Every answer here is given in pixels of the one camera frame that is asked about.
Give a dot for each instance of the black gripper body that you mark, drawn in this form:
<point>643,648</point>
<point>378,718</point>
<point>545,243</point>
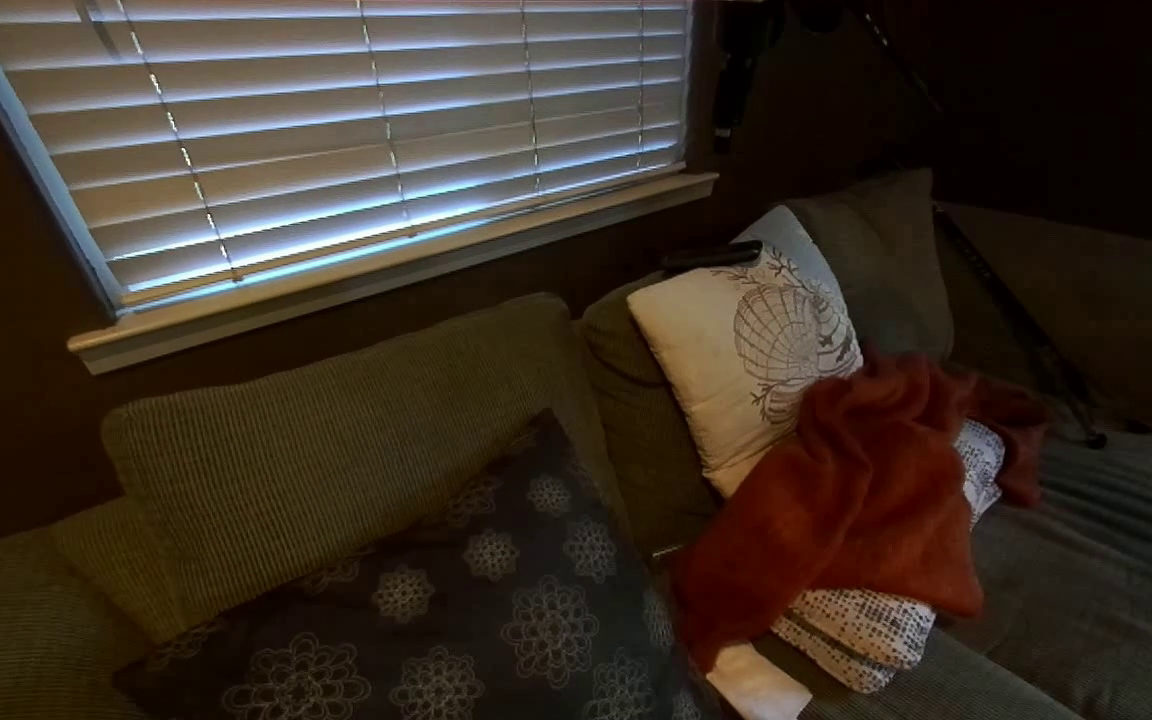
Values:
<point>742,67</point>

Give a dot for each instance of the rust red blanket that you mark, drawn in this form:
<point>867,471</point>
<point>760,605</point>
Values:
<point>858,521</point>

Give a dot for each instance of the grey sofa back cushion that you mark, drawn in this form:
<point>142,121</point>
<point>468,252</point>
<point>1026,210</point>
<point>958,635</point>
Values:
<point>889,252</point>

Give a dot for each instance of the white pillow with printed motif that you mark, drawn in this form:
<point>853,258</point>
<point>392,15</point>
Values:
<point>721,362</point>

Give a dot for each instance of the black tripod stand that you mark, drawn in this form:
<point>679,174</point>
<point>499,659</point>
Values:
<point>1016,325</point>

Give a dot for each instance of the white window blinds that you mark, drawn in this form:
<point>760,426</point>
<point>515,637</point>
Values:
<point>336,135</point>

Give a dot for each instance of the wooden window sill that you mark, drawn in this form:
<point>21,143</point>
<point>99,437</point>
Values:
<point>378,274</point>

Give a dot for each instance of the plain green sofa back cushion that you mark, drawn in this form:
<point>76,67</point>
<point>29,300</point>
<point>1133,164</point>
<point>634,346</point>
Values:
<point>336,454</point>

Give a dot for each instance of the white black-dotted pillow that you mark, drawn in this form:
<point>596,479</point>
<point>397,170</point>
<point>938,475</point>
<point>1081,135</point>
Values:
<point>861,635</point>

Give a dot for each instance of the dark floral patterned pillow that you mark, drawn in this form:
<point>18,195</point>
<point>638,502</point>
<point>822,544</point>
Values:
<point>499,612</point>

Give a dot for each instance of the white patterned cloth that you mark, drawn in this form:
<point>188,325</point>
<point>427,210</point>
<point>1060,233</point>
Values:
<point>758,683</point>

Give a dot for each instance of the grey-green fabric sofa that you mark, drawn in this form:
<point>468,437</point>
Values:
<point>1111,586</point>

